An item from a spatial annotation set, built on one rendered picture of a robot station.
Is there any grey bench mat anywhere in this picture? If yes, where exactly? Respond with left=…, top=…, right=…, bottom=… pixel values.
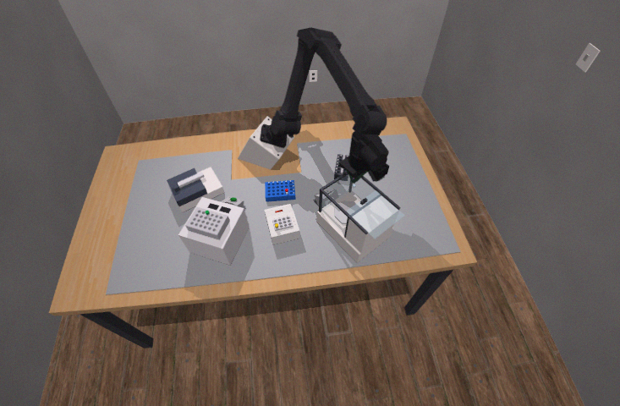
left=106, top=134, right=460, bottom=295

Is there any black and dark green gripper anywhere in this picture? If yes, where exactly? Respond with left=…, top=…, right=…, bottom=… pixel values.
left=339, top=149, right=367, bottom=183

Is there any blue tube rack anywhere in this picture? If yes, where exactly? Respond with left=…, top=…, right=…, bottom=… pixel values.
left=265, top=180, right=296, bottom=201

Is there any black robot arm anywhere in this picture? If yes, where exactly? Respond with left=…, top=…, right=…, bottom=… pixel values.
left=260, top=28, right=389, bottom=182

